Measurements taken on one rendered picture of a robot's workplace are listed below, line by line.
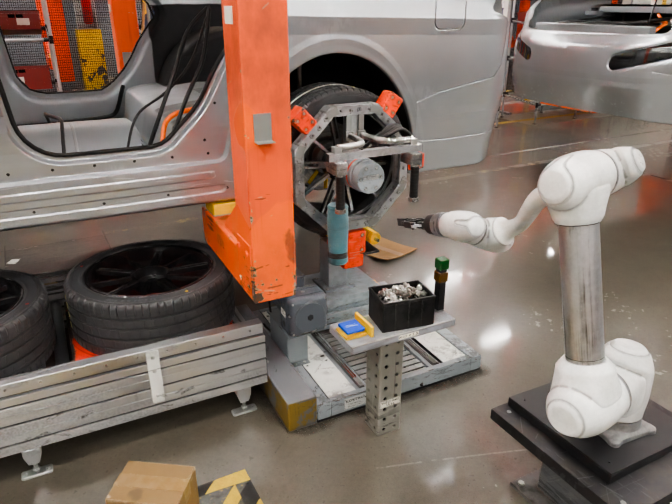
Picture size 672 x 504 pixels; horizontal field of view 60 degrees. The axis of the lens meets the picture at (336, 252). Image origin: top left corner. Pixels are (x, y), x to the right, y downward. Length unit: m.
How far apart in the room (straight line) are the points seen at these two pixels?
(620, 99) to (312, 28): 2.58
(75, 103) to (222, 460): 2.57
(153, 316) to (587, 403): 1.46
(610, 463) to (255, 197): 1.31
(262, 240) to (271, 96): 0.48
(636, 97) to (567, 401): 3.08
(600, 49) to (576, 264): 3.08
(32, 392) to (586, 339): 1.70
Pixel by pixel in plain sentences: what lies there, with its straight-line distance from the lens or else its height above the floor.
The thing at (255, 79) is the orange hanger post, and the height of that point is 1.29.
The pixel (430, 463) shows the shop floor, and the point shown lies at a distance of 2.23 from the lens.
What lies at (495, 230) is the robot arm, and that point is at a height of 0.78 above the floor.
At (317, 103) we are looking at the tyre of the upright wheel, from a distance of 2.46.
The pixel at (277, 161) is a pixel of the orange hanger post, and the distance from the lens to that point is 1.94.
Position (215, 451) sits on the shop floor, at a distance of 2.29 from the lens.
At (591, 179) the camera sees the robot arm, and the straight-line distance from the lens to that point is 1.55.
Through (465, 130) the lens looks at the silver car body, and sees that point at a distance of 3.00.
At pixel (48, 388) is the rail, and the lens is 2.19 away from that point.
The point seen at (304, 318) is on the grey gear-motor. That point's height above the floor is 0.32.
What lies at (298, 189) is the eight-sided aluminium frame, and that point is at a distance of 2.41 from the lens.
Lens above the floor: 1.51
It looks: 23 degrees down
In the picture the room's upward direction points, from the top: straight up
